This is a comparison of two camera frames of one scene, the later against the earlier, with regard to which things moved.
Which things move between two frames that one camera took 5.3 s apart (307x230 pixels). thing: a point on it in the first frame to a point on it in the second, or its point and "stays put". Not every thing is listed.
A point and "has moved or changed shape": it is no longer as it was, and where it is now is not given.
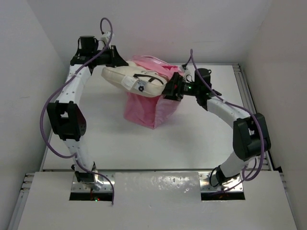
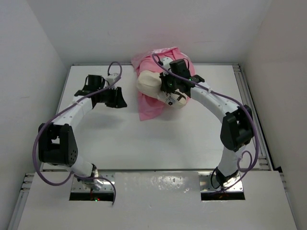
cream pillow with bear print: [135, 80] has moved or changed shape
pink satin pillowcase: [152, 111] to [149, 108]
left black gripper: [116, 60] to [118, 101]
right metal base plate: [206, 185] stays put
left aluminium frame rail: [21, 201] stays put
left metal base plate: [100, 178] stays put
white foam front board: [160, 201] stays put
